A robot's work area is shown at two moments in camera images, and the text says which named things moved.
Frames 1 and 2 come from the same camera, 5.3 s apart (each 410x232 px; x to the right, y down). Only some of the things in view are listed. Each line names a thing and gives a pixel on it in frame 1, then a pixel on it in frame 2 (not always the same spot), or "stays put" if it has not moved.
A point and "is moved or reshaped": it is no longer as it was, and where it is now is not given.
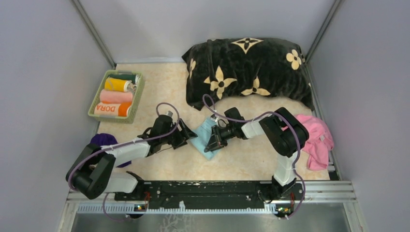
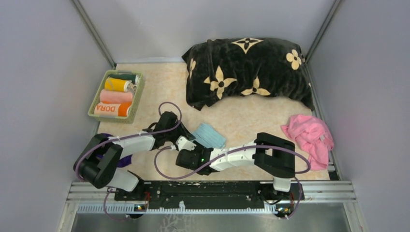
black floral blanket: x=223 y=68 stays put
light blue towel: x=203 y=133 is moved or reshaped
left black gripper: x=185 y=134 stays put
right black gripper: x=216 y=141 to x=199 y=147
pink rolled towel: x=107 y=95 stays put
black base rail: x=212 y=195 stays put
